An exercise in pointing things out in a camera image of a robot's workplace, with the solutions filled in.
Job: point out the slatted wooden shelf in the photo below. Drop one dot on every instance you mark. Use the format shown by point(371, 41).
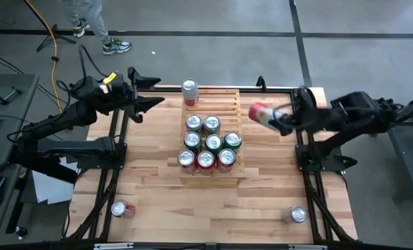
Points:
point(232, 104)

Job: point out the grey desk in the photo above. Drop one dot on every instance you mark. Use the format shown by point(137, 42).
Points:
point(15, 114)

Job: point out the yellow tape tag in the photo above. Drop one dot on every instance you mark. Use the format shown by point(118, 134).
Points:
point(109, 78)

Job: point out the black table clamp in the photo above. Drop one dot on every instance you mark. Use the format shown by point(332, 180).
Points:
point(261, 82)

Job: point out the person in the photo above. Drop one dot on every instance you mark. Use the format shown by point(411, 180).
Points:
point(88, 14)

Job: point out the silver metal bracket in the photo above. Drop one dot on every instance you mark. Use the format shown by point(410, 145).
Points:
point(307, 247)
point(113, 246)

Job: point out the black tripod stand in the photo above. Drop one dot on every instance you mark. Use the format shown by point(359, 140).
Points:
point(55, 34)

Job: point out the dark grey metal stand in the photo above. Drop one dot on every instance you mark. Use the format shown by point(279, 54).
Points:
point(401, 146)

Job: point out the red and white soda can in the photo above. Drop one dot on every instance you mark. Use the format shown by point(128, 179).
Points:
point(119, 208)

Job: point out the silver Diet Coke can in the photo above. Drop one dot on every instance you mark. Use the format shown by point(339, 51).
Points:
point(211, 123)
point(298, 213)
point(260, 112)
point(190, 87)

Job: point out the black desk bar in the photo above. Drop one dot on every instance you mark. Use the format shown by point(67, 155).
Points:
point(46, 172)

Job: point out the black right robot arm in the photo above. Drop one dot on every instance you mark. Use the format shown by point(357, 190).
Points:
point(359, 111)

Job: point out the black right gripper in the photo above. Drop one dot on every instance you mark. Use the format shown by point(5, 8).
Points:
point(307, 109)

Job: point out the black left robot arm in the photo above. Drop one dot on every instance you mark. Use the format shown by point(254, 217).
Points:
point(71, 114)

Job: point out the black and silver tool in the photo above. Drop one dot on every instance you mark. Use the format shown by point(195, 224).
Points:
point(10, 94)

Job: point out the white paper sheets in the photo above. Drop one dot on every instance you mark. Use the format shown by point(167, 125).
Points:
point(50, 189)

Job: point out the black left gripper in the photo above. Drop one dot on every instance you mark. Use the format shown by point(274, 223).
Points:
point(128, 97)

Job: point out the black caster wheel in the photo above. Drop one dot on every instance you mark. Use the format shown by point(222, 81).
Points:
point(20, 231)

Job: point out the black aluminium table frame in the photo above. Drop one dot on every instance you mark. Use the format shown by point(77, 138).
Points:
point(311, 208)

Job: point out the red Coca-Cola original can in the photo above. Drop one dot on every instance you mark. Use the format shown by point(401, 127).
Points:
point(226, 157)

